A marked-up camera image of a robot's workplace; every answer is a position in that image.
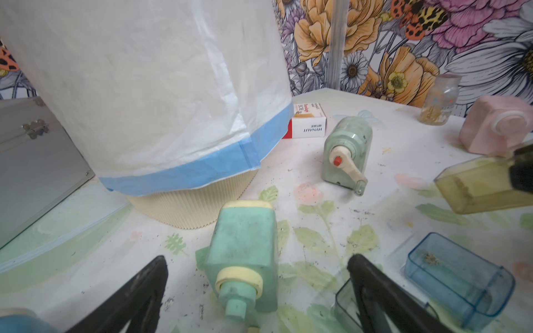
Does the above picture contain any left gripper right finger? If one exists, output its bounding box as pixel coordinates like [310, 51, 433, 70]
[347, 254, 451, 332]

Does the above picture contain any red white bandage box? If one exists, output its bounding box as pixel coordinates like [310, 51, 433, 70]
[283, 103, 327, 139]

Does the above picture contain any white lined trash bin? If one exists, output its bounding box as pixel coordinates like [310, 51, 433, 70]
[1, 1, 294, 229]

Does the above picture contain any grey-green pencil sharpener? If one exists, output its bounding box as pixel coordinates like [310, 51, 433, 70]
[321, 117, 373, 196]

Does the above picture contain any pale green round lid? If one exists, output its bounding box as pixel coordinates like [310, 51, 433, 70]
[1, 178, 132, 294]

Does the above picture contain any small glass jar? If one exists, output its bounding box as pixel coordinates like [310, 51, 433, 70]
[418, 73, 462, 126]

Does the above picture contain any translucent yellow shavings tray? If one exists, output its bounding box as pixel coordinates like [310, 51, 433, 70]
[434, 141, 532, 215]

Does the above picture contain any pink pencil sharpener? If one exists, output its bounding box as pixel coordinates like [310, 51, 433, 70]
[459, 96, 532, 155]

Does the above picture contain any translucent green shavings tray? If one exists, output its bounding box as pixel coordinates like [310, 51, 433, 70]
[333, 280, 440, 332]

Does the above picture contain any translucent blue shavings tray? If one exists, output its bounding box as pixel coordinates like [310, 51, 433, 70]
[404, 233, 516, 332]

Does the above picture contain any teal square pencil sharpener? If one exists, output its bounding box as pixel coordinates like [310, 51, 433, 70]
[204, 200, 279, 327]

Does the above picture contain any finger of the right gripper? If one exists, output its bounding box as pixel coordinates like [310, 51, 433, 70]
[509, 144, 533, 194]

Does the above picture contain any silver aluminium case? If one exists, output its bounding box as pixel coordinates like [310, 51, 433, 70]
[1, 97, 94, 246]

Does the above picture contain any blue pencil sharpener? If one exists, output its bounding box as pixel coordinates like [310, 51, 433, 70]
[1, 308, 58, 333]

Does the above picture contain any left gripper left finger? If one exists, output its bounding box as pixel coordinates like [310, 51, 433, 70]
[68, 255, 169, 332]

